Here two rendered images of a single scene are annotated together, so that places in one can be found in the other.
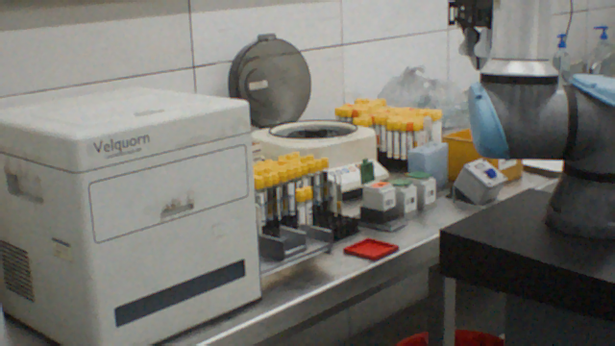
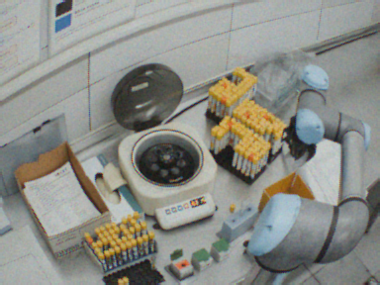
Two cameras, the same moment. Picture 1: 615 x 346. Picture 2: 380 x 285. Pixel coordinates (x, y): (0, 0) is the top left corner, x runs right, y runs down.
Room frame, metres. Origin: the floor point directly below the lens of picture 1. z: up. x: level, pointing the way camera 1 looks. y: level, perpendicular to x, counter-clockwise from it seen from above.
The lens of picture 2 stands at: (0.67, -0.22, 2.36)
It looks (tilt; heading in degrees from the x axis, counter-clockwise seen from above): 50 degrees down; 8
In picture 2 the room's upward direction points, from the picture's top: 6 degrees clockwise
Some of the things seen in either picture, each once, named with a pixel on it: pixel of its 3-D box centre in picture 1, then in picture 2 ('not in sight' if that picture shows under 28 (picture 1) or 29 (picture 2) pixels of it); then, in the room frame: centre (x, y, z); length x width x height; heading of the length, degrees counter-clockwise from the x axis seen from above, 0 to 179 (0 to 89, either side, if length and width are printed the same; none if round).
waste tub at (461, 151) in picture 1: (482, 156); (287, 203); (1.71, -0.39, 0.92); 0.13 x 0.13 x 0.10; 43
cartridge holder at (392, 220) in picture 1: (379, 214); (181, 272); (1.42, -0.13, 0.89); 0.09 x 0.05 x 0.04; 48
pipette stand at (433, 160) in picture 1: (428, 170); (238, 224); (1.61, -0.26, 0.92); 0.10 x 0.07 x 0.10; 142
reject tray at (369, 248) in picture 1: (371, 248); not in sight; (1.28, -0.11, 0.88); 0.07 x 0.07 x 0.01; 46
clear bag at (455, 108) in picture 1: (443, 100); (307, 65); (2.34, -0.42, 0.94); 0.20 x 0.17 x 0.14; 117
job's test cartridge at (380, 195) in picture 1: (379, 200); (181, 268); (1.42, -0.13, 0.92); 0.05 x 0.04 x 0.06; 48
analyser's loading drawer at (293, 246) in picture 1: (272, 252); not in sight; (1.16, 0.06, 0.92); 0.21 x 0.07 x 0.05; 136
